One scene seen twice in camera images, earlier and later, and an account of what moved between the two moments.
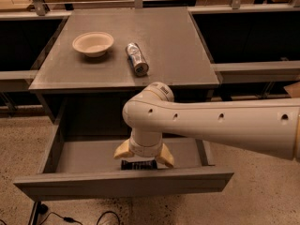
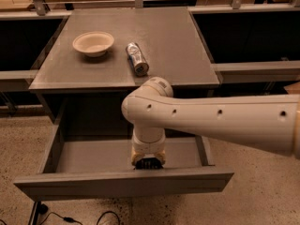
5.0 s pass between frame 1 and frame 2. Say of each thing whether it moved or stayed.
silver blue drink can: stayed
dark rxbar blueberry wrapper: moved
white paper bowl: stayed
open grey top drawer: stayed
